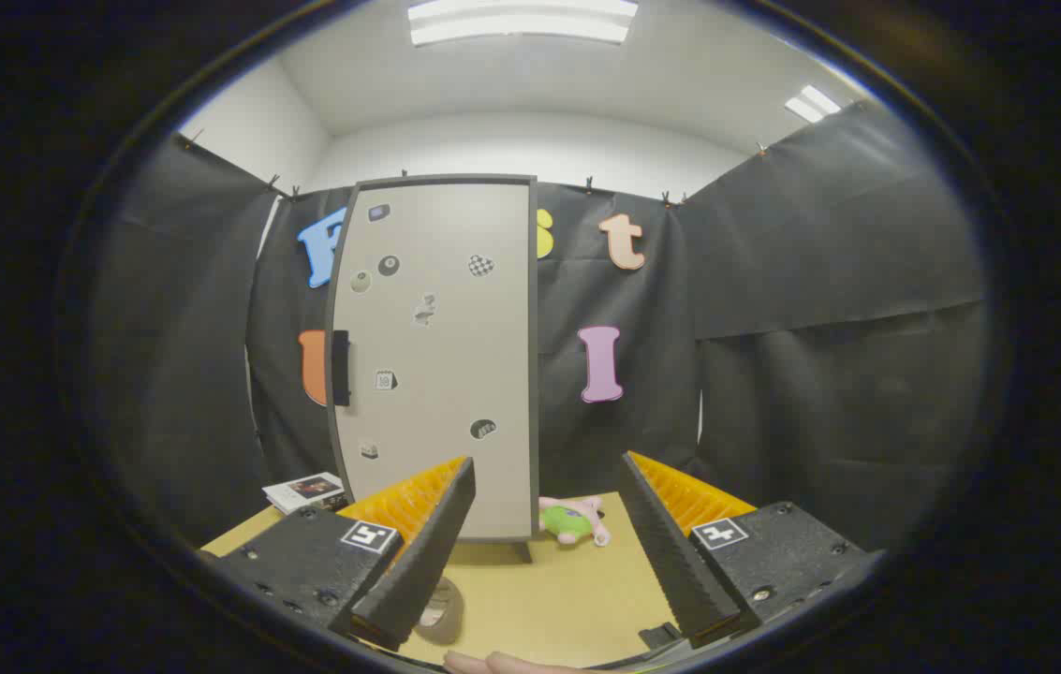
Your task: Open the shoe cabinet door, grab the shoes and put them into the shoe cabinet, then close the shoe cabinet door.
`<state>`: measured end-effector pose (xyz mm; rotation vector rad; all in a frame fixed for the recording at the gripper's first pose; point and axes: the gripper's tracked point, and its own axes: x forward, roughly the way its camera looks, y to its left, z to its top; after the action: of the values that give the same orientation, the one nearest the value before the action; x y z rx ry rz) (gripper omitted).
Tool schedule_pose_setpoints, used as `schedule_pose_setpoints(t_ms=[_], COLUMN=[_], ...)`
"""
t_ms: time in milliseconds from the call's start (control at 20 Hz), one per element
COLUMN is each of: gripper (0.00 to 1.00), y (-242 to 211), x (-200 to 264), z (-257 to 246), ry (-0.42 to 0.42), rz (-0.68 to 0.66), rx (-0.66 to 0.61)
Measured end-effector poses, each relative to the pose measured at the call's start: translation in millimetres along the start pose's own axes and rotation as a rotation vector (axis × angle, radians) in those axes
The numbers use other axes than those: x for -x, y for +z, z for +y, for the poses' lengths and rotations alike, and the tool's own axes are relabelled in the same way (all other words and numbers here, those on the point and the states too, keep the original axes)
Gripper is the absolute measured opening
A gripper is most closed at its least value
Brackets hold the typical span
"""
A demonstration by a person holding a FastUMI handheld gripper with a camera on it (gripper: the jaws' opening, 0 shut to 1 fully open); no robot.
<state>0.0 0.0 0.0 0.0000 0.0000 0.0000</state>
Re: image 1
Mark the pink green plush toy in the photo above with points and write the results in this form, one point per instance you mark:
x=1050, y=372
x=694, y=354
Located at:
x=572, y=522

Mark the dark grey shoe cabinet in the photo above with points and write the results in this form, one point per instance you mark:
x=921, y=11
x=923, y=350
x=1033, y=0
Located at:
x=533, y=374

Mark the stack of books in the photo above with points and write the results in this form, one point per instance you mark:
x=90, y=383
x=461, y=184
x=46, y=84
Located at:
x=305, y=489

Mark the small ceiling light panel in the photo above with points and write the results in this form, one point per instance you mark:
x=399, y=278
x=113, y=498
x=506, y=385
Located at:
x=813, y=103

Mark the long ceiling light panel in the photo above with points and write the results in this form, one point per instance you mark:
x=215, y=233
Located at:
x=521, y=23

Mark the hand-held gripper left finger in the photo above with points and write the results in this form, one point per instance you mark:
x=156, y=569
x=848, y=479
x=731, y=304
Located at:
x=427, y=552

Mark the beige shoe cabinet door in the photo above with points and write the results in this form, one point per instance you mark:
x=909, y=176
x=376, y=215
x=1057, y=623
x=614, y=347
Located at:
x=436, y=374

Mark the black backdrop cloth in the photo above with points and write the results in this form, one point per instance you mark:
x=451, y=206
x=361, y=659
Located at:
x=820, y=281

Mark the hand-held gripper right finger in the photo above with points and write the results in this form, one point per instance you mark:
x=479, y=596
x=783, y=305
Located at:
x=670, y=552

